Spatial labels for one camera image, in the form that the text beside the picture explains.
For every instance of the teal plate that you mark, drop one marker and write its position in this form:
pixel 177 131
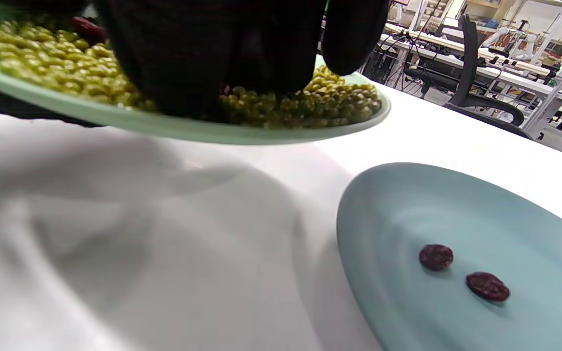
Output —
pixel 456 214

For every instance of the single dark red cranberry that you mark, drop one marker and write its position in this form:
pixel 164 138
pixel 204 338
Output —
pixel 487 286
pixel 436 257

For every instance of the person's right hand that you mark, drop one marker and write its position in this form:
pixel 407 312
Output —
pixel 212 44

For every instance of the pile of green beans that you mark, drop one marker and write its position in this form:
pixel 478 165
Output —
pixel 42 58

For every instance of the light green plate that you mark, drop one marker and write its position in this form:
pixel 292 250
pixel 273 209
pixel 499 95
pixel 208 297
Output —
pixel 164 130

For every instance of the white desk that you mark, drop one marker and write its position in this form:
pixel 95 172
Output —
pixel 554 87

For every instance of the person's left hand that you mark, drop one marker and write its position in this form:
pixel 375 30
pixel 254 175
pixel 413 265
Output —
pixel 17 109

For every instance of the black office chair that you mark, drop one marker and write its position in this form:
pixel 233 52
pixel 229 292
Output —
pixel 467 58

